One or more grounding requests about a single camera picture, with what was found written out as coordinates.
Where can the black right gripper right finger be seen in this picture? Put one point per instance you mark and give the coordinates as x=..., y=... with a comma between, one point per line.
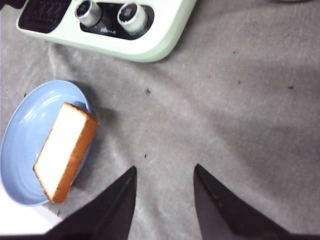
x=222, y=215

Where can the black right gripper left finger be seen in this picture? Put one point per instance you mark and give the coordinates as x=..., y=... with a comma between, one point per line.
x=107, y=217

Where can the toast bread slice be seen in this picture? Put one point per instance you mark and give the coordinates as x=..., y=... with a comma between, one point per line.
x=63, y=151

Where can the mint green breakfast maker base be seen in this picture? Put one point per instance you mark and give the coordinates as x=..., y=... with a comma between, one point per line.
x=55, y=20

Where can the grey table cloth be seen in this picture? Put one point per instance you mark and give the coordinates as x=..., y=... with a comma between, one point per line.
x=239, y=95

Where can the blue plastic plate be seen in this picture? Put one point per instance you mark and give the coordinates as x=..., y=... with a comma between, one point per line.
x=25, y=135

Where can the right silver control knob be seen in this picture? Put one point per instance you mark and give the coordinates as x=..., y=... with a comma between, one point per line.
x=132, y=17

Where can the silver control knob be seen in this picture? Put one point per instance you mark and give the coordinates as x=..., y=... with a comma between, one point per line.
x=88, y=12
x=132, y=17

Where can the left silver control knob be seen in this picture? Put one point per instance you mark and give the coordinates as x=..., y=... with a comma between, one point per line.
x=88, y=12

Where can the beige ribbed ceramic bowl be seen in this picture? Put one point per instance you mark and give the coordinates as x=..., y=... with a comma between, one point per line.
x=292, y=1

